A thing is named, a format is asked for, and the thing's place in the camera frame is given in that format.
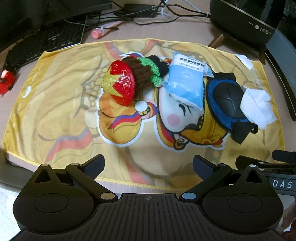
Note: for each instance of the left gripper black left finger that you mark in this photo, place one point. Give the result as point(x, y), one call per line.
point(85, 174)

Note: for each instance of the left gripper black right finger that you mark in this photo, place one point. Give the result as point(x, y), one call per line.
point(212, 177)

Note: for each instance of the white paper towel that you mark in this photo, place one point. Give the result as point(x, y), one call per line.
point(256, 106)

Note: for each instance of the red strawberry shaped container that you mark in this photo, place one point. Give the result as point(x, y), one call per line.
point(119, 83)

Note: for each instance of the black blue knee pad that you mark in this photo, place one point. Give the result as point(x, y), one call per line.
point(224, 96)

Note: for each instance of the yellow cartoon printed cloth mat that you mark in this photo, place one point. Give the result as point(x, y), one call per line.
point(62, 115)

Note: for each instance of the red toy figure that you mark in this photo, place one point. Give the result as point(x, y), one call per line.
point(8, 80)

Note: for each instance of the black keyboard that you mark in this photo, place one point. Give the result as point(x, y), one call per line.
point(55, 36)

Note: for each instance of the black round appliance on legs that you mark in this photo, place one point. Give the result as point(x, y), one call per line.
point(252, 23)

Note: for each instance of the black power adapter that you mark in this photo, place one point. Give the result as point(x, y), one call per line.
point(139, 10)

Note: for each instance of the black computer monitor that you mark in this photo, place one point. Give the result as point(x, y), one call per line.
point(18, 18)

